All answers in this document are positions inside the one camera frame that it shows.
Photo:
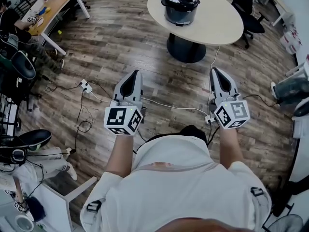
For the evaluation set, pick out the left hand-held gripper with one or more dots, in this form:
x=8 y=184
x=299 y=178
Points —
x=116 y=117

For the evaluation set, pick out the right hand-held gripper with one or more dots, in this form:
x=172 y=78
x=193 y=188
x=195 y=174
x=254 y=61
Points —
x=239 y=110

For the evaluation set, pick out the dark blue rice cooker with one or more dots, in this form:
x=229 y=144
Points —
x=179 y=17

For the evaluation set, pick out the black silver pressure cooker lid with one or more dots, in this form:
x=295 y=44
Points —
x=181 y=0

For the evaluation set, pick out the person's left forearm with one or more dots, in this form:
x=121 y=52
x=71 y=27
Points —
x=119 y=153

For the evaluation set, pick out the person's right forearm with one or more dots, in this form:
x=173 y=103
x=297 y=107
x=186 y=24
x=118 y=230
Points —
x=229 y=149

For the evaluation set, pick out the white power strip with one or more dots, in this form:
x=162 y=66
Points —
x=85 y=86
x=209 y=120

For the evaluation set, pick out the person's black trousers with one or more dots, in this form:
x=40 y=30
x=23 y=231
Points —
x=193 y=132

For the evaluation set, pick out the round beige table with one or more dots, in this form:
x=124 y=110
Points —
x=217 y=25

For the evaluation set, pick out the red white cartons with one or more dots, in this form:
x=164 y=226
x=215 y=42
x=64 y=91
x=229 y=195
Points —
x=290 y=42

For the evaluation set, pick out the small yellow cup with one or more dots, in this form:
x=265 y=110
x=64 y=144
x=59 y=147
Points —
x=59 y=32

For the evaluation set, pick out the wooden desk white legs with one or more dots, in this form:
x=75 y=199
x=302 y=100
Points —
x=60 y=1

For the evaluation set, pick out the small yellow item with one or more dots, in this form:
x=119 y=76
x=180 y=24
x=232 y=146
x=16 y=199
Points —
x=48 y=9

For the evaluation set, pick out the person's white shirt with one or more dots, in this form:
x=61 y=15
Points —
x=178 y=190

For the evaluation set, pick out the blue toy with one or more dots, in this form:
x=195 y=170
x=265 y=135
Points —
x=42 y=11

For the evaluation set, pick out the black head-mounted rig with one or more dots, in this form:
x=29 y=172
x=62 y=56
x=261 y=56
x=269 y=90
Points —
x=14 y=155

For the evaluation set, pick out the white round cup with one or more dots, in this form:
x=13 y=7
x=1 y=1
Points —
x=24 y=223

